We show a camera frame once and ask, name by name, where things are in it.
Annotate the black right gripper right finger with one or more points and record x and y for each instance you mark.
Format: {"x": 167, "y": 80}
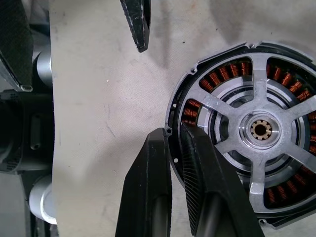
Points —
{"x": 214, "y": 192}

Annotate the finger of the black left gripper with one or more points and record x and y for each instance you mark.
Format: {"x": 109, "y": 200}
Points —
{"x": 14, "y": 37}
{"x": 138, "y": 22}

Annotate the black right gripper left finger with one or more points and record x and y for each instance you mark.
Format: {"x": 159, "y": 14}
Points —
{"x": 145, "y": 187}

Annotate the silver spoked motor cover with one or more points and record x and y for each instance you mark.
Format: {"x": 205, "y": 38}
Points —
{"x": 222, "y": 105}

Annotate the small dark object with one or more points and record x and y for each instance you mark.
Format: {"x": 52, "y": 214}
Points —
{"x": 222, "y": 74}

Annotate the black robot waist housing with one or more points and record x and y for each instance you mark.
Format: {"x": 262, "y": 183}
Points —
{"x": 24, "y": 128}

